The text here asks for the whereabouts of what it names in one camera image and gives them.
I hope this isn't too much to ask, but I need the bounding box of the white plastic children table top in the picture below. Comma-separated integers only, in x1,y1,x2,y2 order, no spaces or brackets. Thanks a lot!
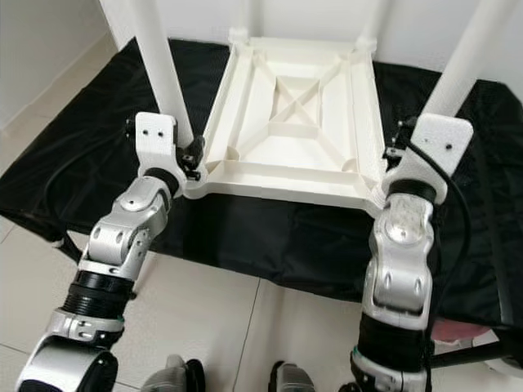
181,34,390,218

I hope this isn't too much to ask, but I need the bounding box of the black table cloth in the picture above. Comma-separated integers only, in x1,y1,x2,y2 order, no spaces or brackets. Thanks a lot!
0,37,523,327

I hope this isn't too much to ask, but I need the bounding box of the grey robot left foot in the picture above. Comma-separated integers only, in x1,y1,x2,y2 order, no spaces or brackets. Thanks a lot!
143,354,205,392

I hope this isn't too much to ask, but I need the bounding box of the grey robot foot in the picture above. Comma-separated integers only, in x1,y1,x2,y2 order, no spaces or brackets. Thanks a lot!
143,354,205,392
270,360,328,392

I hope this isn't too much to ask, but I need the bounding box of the grey robot right foot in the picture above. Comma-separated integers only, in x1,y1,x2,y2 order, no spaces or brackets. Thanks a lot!
270,360,328,392

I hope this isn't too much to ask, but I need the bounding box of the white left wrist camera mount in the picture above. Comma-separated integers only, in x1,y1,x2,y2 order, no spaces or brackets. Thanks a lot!
133,112,183,183

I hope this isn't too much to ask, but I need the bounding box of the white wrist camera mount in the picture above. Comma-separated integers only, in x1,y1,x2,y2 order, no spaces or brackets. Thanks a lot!
133,112,183,183
382,113,476,206

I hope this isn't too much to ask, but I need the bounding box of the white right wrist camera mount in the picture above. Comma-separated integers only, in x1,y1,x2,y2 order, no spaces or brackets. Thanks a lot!
382,113,476,206

